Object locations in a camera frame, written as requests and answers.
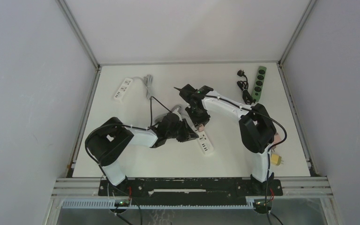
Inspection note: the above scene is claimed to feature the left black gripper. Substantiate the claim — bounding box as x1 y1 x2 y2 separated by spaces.
166 119 198 143

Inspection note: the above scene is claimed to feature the pink plug adapter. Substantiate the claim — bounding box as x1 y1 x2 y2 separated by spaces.
195 124 204 132
272 133 282 144

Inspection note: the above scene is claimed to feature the white power strip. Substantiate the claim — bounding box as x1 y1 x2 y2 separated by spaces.
113 78 133 103
196 131 214 156

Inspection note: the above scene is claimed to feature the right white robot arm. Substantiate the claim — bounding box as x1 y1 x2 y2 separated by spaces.
179 85 283 195

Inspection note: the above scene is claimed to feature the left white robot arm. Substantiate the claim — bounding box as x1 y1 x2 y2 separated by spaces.
84 112 199 195

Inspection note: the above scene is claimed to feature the yellow plug adapter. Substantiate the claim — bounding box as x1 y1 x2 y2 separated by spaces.
270 154 284 166

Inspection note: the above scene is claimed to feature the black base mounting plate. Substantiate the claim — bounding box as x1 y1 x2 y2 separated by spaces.
97 177 284 206

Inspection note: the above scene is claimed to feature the green power strip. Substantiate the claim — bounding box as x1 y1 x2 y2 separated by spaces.
252 66 267 102

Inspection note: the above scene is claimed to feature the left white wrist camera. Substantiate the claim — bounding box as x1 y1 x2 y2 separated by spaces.
171 105 182 120

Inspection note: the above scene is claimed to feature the grey cord of near strip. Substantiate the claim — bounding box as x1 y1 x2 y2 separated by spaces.
153 105 196 131

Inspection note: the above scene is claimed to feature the grey cord of strip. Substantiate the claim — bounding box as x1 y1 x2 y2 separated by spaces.
132 74 154 101
153 105 196 131

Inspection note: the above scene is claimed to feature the black coiled power cord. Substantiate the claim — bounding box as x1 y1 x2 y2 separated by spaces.
236 69 256 105

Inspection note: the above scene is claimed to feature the grey cord of far strip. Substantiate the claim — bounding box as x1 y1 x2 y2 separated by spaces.
132 74 154 101

